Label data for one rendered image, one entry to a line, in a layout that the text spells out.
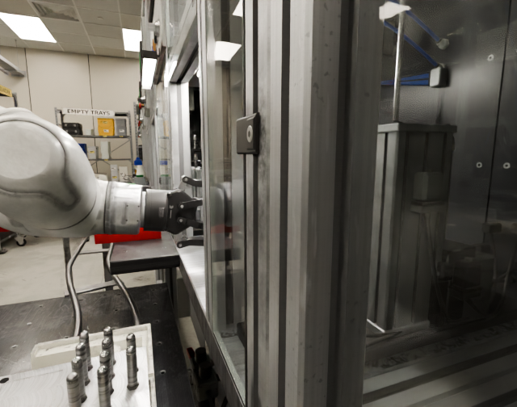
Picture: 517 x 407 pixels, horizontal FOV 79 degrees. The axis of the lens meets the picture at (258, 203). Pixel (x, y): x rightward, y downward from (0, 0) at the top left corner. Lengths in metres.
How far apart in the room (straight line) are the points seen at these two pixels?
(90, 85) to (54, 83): 0.68
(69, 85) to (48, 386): 8.07
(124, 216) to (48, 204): 0.18
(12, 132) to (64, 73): 8.01
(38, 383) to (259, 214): 0.25
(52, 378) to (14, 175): 0.19
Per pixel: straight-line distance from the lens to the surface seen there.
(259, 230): 0.21
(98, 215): 0.55
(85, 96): 8.25
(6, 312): 1.19
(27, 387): 0.37
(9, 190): 0.38
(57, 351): 0.51
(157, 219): 0.56
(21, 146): 0.38
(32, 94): 8.42
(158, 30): 0.86
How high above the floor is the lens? 1.13
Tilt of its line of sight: 9 degrees down
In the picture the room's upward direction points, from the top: straight up
